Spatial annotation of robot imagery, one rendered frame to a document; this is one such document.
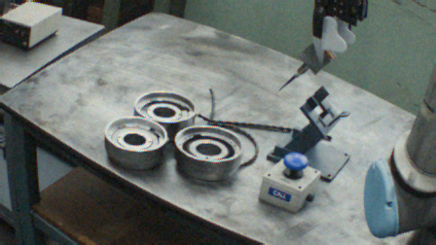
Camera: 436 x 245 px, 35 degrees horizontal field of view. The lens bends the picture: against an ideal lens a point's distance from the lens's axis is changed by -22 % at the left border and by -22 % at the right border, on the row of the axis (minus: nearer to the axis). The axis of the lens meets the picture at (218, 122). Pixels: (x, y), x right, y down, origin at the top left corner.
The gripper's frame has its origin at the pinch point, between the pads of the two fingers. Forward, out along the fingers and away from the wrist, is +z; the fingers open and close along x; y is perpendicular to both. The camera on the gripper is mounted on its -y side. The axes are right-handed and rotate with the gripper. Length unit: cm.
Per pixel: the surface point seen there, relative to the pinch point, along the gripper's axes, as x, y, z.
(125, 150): -23.8, -20.2, 15.8
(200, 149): -12.3, -13.1, 17.9
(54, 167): 35, -87, 78
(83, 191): -6, -44, 45
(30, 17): 23, -91, 24
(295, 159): -14.3, 3.6, 12.3
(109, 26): 103, -116, 62
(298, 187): -16.5, 5.8, 15.2
